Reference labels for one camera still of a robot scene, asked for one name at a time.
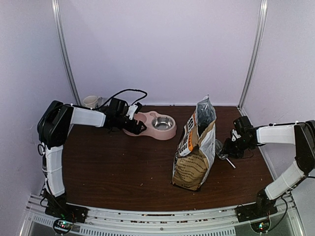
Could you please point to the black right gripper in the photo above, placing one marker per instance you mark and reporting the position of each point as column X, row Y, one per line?
column 227, row 150

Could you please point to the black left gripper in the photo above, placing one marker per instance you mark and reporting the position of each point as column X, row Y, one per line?
column 137, row 131

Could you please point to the pink double pet bowl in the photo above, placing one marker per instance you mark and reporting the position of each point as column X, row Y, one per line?
column 159, row 126

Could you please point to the dog food bag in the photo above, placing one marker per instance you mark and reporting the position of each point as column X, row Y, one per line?
column 195, row 152

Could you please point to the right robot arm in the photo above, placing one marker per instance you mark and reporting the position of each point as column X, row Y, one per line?
column 292, row 144

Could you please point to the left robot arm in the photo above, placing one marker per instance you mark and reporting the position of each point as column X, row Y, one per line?
column 53, row 129

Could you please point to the white patterned ceramic mug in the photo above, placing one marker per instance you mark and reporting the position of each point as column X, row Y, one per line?
column 93, row 101

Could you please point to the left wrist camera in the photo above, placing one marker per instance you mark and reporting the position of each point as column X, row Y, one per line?
column 133, row 109

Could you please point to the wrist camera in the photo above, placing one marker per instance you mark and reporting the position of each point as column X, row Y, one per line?
column 240, row 125
column 133, row 109

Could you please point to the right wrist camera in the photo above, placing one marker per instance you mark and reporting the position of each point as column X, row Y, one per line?
column 240, row 125

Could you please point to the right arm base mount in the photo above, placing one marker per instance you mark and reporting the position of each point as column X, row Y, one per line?
column 259, row 218

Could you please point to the front aluminium frame rail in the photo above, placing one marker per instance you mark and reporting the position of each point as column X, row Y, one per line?
column 208, row 222

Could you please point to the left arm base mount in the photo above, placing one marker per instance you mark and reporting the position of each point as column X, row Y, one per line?
column 66, row 215

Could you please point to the right rear aluminium post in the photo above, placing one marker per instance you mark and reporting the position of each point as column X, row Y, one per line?
column 261, row 22

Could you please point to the aluminium post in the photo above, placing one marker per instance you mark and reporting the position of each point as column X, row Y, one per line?
column 261, row 22
column 64, row 52

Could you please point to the left rear aluminium post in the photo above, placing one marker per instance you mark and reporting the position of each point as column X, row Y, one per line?
column 64, row 52

